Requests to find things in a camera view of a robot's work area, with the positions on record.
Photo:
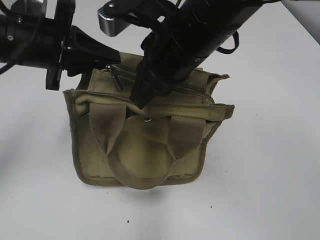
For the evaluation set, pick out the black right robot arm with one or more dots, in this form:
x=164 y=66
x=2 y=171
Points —
x=215 y=14

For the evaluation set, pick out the olive yellow canvas bag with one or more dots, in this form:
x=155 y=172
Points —
x=115 y=143

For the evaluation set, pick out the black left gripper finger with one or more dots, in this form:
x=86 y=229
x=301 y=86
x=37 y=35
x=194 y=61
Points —
x=85 y=49
x=78 y=68

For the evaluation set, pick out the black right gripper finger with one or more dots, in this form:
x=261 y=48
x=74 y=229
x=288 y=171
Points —
x=155 y=75

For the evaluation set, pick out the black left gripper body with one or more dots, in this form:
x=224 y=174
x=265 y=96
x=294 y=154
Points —
x=59 y=50

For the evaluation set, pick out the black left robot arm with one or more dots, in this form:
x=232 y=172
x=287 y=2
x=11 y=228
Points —
x=28 y=38

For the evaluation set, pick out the silver zipper pull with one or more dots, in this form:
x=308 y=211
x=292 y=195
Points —
x=115 y=77

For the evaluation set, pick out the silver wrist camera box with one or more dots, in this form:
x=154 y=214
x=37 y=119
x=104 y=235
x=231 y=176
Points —
x=116 y=15

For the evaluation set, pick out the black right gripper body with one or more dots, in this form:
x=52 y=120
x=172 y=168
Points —
x=194 y=44

